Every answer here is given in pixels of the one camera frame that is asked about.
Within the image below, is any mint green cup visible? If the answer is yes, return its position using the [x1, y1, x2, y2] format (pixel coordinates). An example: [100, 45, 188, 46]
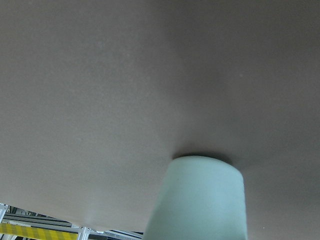
[143, 156, 248, 240]

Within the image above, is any yellow black hazard bar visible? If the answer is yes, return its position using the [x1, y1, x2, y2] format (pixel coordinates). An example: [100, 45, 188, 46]
[0, 223, 78, 240]

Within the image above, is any aluminium frame structure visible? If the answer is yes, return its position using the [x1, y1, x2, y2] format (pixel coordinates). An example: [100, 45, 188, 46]
[0, 203, 143, 240]

